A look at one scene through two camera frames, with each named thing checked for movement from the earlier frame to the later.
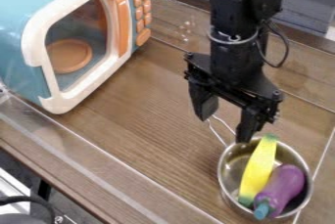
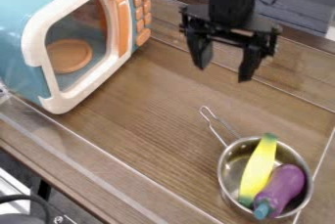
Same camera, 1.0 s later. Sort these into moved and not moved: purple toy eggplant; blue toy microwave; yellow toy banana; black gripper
Moved: black gripper
Not moved: blue toy microwave; purple toy eggplant; yellow toy banana
